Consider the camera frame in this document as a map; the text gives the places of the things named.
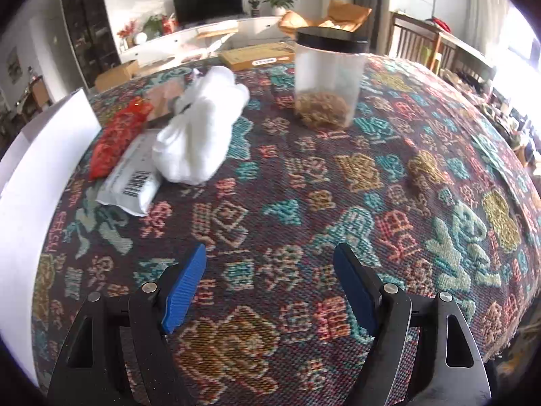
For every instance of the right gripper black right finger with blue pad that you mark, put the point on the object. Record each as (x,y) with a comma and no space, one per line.
(448,368)

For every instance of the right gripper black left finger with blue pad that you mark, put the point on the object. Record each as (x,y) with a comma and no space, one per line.
(90,368)

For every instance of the white barcode mailer bag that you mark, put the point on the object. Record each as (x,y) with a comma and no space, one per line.
(134,182)

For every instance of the colourful patterned woven rug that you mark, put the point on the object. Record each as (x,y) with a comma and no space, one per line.
(421,186)

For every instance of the white cardboard storage box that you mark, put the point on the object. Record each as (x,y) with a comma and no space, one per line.
(34,173)

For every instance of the white cloth bundle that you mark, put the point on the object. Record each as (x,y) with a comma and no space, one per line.
(195,143)

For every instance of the red mesh gift bag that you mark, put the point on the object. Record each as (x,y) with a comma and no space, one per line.
(124,127)

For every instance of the pink cloth item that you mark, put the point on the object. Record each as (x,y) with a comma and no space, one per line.
(162,97)

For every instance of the wooden side table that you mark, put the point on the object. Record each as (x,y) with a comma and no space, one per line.
(35,99)

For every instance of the brown cardboard box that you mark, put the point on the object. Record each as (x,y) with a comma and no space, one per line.
(116,76)

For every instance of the clear jar black lid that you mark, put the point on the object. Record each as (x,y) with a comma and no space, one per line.
(329,66)

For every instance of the wooden dining chair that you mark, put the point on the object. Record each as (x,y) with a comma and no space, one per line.
(413,40)

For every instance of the white low tv console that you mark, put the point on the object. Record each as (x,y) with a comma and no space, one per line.
(206,40)

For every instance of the red flower arrangement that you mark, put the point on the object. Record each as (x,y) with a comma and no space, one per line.
(127,34)

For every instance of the flat yellow board box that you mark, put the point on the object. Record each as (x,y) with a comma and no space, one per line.
(257,55)

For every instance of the dark glass display cabinet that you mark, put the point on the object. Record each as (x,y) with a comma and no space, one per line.
(91,37)

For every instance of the orange lounge chair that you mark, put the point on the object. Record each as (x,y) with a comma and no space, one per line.
(340,15)

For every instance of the black flat television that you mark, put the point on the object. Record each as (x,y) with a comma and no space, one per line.
(191,13)

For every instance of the small dark potted plant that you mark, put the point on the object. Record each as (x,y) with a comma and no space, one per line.
(254,8)

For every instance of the green potted plant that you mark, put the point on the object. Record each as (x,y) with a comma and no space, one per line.
(280,7)

